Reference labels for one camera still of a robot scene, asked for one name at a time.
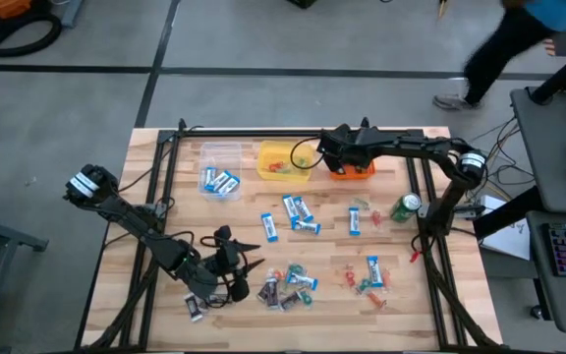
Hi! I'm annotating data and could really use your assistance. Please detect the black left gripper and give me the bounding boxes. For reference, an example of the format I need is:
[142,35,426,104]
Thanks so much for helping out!
[207,224,266,303]

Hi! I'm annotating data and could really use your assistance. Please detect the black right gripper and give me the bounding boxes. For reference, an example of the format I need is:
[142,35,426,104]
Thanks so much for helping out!
[316,123,381,171]

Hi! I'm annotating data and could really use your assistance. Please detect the silver black snack wrapper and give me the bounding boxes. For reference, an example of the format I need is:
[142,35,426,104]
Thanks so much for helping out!
[266,277,281,312]

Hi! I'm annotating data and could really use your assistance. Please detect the orange plastic basket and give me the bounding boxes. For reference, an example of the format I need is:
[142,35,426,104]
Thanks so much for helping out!
[329,159,376,181]

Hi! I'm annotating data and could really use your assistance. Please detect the green soda can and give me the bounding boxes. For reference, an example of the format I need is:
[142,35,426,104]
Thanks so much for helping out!
[389,191,424,225]

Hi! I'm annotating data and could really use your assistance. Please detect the yellow plastic bin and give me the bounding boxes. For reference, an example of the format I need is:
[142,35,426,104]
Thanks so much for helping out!
[255,140,314,184]

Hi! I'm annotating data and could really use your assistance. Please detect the clear plastic bin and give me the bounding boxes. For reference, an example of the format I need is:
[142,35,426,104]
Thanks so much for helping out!
[198,141,244,202]

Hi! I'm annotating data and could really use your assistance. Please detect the white paper sheet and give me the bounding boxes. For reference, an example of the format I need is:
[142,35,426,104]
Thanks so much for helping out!
[479,195,532,262]

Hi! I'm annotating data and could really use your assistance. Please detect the person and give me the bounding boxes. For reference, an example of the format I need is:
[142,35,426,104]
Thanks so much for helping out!
[432,0,566,112]

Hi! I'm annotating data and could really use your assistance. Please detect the grey desk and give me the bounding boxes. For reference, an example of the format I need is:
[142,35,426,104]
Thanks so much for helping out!
[509,86,566,335]

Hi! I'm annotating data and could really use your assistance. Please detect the black stand pole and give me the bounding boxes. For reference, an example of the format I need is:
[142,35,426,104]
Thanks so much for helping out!
[528,38,566,106]

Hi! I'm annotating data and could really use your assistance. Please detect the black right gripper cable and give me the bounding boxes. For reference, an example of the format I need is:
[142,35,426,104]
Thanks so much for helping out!
[290,136,324,171]

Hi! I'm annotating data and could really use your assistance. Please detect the black aluminium table frame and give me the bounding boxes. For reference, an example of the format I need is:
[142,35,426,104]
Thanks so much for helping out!
[81,117,510,354]

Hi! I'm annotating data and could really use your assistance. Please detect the black cable bundle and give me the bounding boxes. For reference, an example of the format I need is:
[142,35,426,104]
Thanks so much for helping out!
[84,235,164,351]
[423,235,503,351]

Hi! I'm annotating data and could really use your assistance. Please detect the black floor cables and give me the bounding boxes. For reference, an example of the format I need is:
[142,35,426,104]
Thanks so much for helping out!
[469,116,535,198]

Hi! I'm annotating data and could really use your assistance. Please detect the black vacuum hose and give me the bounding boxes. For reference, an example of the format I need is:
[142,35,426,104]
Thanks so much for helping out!
[0,13,64,58]

